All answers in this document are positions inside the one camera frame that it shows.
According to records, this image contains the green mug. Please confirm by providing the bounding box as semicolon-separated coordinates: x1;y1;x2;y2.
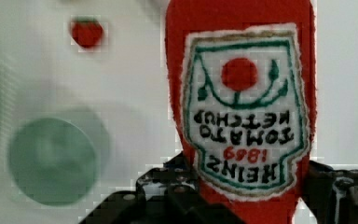
8;106;110;206

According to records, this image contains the red plush ketchup bottle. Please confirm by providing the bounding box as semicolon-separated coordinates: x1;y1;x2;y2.
165;0;316;224

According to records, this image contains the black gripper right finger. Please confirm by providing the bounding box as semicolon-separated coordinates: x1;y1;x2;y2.
302;161;358;224

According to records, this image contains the small red plush strawberry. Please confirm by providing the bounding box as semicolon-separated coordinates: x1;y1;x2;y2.
70;17;104;49

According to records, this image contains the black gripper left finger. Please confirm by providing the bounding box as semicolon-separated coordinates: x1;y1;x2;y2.
136;152;205;218

